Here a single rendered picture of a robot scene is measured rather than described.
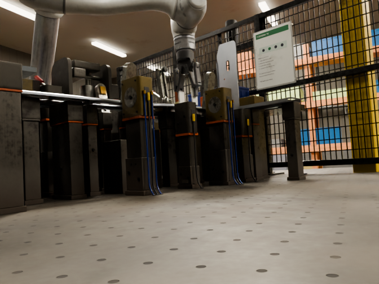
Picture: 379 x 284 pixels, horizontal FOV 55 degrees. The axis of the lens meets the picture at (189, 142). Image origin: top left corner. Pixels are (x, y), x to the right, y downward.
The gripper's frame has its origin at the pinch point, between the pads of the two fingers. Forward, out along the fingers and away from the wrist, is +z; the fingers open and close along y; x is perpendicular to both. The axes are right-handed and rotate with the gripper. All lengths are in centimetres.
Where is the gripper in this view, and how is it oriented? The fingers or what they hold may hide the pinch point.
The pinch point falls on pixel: (188, 100)
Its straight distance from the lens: 151.9
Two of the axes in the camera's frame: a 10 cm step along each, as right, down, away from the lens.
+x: 6.9, 0.0, 7.2
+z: 0.6, 10.0, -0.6
